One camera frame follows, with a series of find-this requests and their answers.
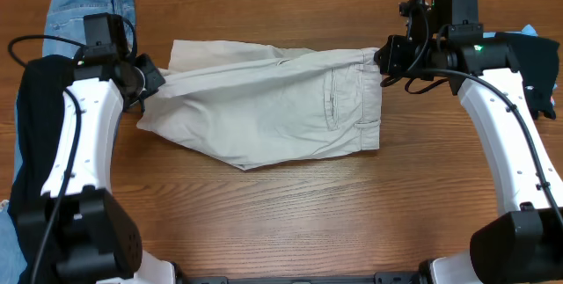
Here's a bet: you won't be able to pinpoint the black garment on left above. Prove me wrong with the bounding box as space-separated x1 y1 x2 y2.
7 54 80 284

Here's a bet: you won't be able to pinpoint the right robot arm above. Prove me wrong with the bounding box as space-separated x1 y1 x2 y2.
374 0 562 283

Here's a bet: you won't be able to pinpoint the black folded shorts with logo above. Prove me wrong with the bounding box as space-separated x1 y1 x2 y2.
494 32 560 121

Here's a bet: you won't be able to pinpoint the beige khaki shorts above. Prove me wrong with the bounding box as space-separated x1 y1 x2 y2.
137 40 382 170

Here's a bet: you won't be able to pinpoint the light blue denim jeans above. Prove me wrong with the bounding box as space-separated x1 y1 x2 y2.
1 0 136 283

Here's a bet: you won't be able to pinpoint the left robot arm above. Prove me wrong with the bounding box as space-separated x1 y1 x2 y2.
10 13 183 283

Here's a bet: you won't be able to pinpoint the light blue folded garment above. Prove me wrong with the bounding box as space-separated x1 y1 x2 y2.
482 24 558 109

